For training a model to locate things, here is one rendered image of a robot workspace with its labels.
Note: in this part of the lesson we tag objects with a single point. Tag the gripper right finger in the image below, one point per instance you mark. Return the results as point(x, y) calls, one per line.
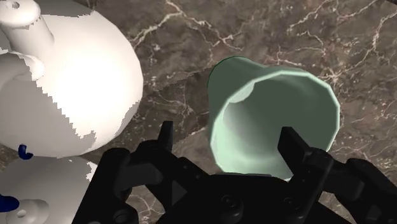
point(313, 167)

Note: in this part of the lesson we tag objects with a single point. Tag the pale green cup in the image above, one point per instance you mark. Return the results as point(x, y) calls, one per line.
point(273, 118)

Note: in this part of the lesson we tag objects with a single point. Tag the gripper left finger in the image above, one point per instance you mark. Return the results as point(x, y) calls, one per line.
point(136, 173)

